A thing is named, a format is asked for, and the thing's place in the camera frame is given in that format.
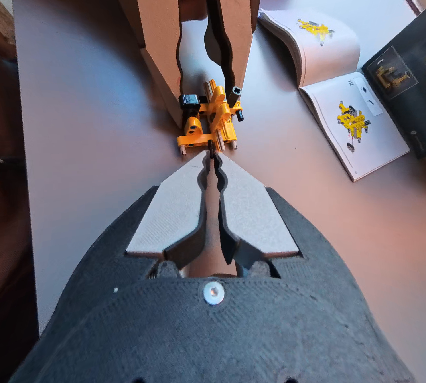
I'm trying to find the lego instruction booklet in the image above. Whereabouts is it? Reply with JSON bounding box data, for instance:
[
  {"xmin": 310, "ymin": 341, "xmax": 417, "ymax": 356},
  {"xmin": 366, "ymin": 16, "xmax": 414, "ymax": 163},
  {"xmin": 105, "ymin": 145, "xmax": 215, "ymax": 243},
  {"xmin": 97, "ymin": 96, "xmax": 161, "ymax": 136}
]
[{"xmin": 258, "ymin": 8, "xmax": 411, "ymax": 182}]

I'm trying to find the yellow lego assembly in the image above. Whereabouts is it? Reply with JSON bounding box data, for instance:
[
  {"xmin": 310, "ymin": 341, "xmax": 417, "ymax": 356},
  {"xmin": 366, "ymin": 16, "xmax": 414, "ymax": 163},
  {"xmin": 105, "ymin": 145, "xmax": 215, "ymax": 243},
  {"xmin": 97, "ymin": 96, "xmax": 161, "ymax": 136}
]
[{"xmin": 176, "ymin": 79, "xmax": 245, "ymax": 156}]

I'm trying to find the black lego box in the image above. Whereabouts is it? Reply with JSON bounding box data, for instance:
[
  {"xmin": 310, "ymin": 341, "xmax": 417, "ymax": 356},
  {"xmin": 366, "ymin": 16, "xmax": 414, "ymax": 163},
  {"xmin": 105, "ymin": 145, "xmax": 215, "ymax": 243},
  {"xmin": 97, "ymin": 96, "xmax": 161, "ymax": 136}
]
[{"xmin": 362, "ymin": 17, "xmax": 426, "ymax": 160}]

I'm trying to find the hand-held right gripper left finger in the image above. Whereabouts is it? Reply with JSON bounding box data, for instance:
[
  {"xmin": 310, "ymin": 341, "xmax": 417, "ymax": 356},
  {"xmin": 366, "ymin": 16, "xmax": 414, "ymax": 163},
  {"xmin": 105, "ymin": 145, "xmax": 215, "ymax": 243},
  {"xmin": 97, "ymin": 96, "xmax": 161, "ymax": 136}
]
[{"xmin": 126, "ymin": 151, "xmax": 210, "ymax": 269}]

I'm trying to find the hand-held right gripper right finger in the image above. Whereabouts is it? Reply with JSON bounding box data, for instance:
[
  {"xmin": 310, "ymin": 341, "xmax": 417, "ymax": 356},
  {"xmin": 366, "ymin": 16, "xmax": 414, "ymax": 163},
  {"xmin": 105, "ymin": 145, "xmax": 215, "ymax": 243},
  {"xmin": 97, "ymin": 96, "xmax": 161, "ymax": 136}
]
[{"xmin": 213, "ymin": 153, "xmax": 300, "ymax": 266}]

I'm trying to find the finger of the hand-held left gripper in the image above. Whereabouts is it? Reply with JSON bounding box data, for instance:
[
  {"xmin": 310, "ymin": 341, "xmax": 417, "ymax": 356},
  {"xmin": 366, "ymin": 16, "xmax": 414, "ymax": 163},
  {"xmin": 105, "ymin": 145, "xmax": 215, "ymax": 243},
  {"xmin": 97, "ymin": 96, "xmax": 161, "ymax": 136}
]
[
  {"xmin": 204, "ymin": 0, "xmax": 266, "ymax": 107},
  {"xmin": 103, "ymin": 0, "xmax": 187, "ymax": 129}
]

